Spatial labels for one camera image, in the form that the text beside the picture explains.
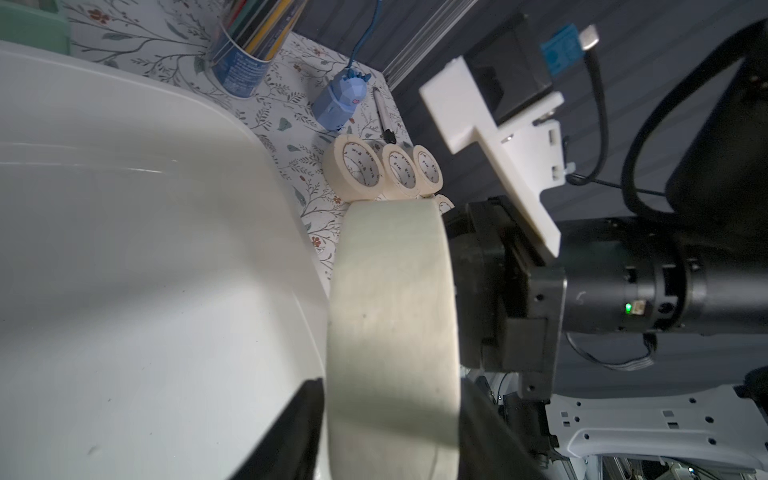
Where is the green file organizer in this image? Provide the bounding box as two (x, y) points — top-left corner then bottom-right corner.
(1, 0), (71, 55)

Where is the blue lid pencil jar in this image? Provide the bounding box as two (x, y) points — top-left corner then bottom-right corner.
(206, 0), (306, 98)

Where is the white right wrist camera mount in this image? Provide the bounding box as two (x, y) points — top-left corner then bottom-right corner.
(419, 57), (566, 257)

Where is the floral table mat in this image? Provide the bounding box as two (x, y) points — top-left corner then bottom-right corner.
(59, 0), (457, 295)

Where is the white plastic storage box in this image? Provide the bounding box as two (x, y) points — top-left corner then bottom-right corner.
(1, 42), (327, 479)

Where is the black capped marker pen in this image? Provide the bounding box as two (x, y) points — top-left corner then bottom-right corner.
(372, 87), (397, 145)

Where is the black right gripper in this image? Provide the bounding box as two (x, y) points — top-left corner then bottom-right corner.
(443, 196), (567, 401)

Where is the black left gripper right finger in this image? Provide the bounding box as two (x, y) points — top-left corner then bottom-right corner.
(458, 378), (543, 480)

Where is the cream masking tape roll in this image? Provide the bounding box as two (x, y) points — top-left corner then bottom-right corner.
(326, 199), (461, 479)
(433, 194), (455, 214)
(322, 134), (384, 203)
(380, 144), (419, 200)
(411, 145), (444, 197)

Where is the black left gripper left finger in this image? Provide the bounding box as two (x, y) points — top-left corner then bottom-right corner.
(230, 378), (325, 480)

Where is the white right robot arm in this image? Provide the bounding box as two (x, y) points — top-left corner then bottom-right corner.
(420, 14), (767, 479)

